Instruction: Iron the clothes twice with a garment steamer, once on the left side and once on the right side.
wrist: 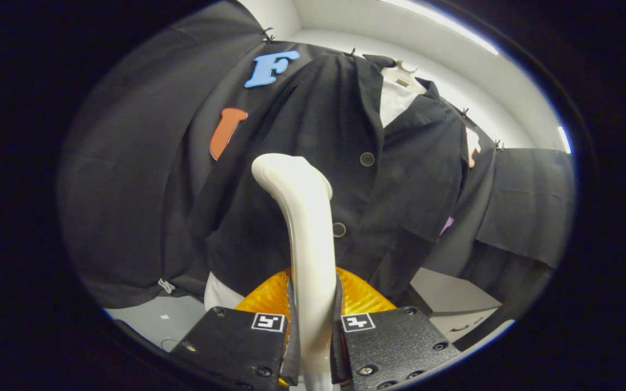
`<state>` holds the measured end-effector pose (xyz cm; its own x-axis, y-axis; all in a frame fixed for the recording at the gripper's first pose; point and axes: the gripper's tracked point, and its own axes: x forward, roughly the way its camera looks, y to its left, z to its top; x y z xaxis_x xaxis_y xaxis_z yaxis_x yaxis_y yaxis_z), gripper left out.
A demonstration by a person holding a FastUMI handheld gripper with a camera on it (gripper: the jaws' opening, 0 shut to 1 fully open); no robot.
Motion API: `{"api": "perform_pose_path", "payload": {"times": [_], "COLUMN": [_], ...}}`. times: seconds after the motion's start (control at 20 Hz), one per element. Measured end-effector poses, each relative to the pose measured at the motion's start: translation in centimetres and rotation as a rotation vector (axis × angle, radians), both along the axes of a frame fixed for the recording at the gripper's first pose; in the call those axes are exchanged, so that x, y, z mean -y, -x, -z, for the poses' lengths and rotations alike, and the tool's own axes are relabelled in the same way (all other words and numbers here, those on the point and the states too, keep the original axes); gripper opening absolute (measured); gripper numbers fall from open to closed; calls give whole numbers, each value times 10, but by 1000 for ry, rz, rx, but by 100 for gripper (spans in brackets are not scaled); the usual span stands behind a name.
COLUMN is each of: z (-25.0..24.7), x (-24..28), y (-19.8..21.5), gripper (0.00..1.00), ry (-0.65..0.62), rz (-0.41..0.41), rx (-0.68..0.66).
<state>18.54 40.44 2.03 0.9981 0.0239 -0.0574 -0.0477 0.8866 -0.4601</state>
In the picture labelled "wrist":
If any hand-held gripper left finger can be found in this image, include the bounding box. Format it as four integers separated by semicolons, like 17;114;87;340
171;267;303;389

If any white clothes hanger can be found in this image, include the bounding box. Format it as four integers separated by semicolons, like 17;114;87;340
389;60;428;90

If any grey cabinet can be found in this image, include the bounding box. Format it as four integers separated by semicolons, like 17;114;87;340
395;267;503;344

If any black suit jacket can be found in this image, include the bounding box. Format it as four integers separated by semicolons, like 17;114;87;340
185;52;468;305

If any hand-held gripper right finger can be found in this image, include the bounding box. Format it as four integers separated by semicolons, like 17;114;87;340
330;266;461;389

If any white shirt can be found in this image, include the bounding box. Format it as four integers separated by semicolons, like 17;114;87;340
203;76;427;311

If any white garment steamer with hose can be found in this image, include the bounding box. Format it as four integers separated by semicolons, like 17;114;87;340
251;153;341;391

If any black backdrop cloth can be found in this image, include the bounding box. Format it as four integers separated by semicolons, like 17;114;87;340
57;0;575;348

